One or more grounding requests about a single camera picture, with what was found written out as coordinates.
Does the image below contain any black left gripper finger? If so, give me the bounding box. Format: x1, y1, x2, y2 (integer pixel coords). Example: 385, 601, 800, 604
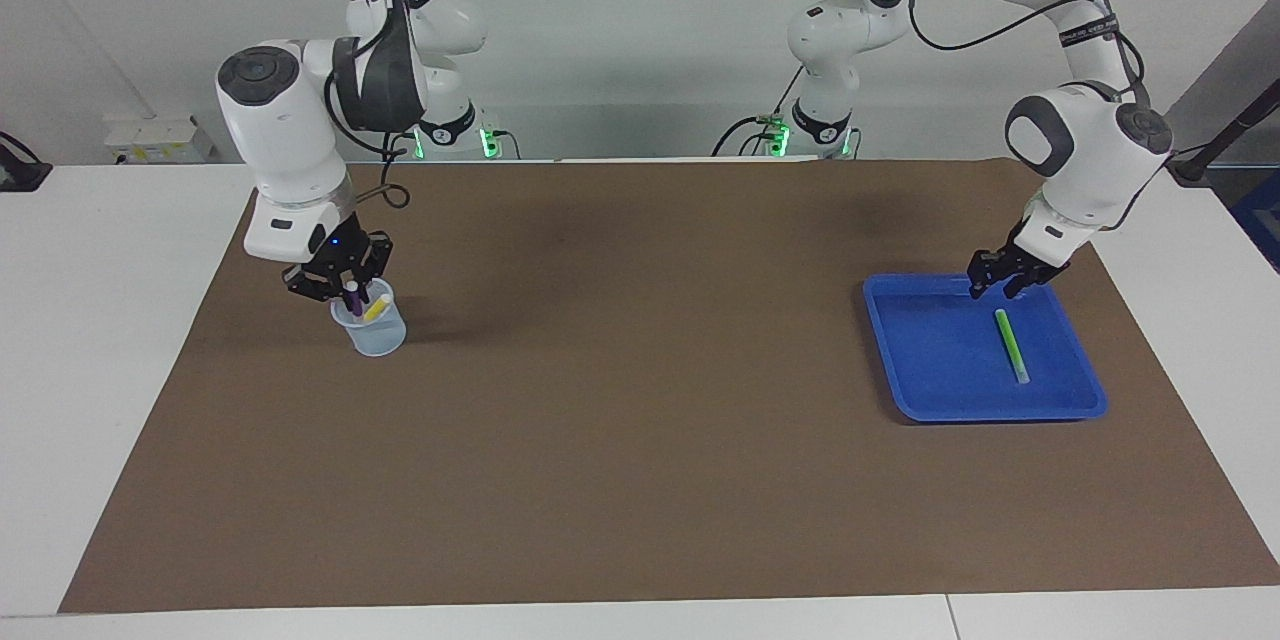
966, 248, 1013, 301
1004, 268, 1058, 301

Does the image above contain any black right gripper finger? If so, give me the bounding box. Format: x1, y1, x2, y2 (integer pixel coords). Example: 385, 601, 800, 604
356, 232, 395, 305
283, 263, 349, 305

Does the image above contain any green pen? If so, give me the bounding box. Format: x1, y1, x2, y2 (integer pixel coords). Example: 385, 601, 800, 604
994, 308, 1031, 385

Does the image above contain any translucent plastic cup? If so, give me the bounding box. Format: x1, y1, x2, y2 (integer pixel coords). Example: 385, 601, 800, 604
330, 276, 408, 358

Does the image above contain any blue plastic tray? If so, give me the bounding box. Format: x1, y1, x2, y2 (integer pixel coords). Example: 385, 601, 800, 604
862, 272, 1109, 423

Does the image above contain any white power strip box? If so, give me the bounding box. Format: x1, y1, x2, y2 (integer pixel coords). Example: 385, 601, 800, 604
103, 115, 216, 164

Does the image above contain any black pole stand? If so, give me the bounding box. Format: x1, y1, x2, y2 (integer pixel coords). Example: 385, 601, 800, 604
1165, 80, 1280, 186

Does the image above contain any blue box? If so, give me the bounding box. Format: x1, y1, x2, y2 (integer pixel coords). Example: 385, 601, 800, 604
1232, 170, 1280, 273

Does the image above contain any brown table mat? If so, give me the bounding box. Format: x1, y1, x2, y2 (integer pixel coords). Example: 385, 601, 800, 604
58, 158, 1280, 614

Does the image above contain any black right arm base cable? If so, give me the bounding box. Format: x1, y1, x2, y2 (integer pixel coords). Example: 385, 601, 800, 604
383, 115, 421, 161

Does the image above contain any black arm base cable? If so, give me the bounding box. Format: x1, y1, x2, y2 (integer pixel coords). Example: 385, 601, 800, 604
383, 115, 421, 161
712, 70, 806, 158

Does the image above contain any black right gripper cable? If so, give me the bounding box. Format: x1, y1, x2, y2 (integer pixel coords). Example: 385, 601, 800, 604
295, 0, 413, 213

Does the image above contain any black left arm base cable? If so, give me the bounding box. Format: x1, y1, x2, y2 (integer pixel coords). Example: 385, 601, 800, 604
712, 70, 806, 158

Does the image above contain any black clamp mount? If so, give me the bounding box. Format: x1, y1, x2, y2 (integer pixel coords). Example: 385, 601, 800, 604
0, 132, 53, 193

